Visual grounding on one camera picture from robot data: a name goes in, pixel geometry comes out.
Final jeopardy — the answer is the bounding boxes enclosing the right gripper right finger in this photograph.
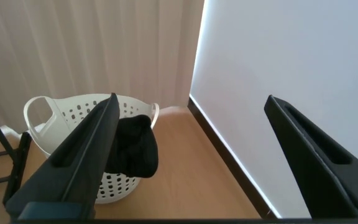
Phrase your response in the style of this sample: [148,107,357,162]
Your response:
[264,95,358,219]

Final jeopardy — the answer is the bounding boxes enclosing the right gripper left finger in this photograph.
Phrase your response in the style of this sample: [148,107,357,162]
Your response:
[3,92,121,220]

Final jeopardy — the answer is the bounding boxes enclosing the black shorts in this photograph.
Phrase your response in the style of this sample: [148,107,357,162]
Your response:
[104,114,160,179]

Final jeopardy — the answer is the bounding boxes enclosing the white laundry basket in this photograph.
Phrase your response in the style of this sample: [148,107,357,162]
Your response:
[23,93,160,205]

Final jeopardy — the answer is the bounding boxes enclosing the black clothes rack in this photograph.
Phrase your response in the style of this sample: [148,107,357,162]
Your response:
[0,97,32,207]

